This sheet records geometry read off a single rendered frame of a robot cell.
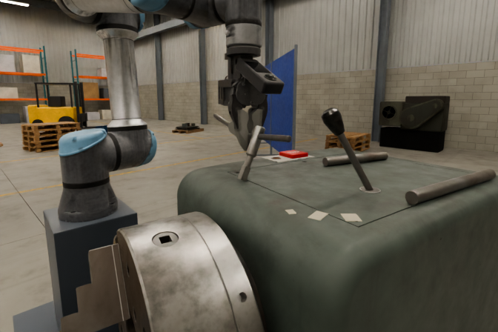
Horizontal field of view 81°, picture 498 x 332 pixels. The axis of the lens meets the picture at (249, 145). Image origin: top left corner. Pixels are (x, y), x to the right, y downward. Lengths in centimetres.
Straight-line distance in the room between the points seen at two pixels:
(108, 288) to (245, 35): 49
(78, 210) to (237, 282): 59
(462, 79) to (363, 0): 410
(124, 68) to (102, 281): 63
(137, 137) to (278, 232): 63
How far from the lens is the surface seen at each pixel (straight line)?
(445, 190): 59
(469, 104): 1028
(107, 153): 89
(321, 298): 36
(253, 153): 58
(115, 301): 50
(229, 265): 40
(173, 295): 37
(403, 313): 48
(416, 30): 1085
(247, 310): 40
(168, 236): 43
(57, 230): 88
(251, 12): 62
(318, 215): 43
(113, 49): 97
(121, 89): 95
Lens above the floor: 142
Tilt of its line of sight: 9 degrees down
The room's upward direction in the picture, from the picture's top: straight up
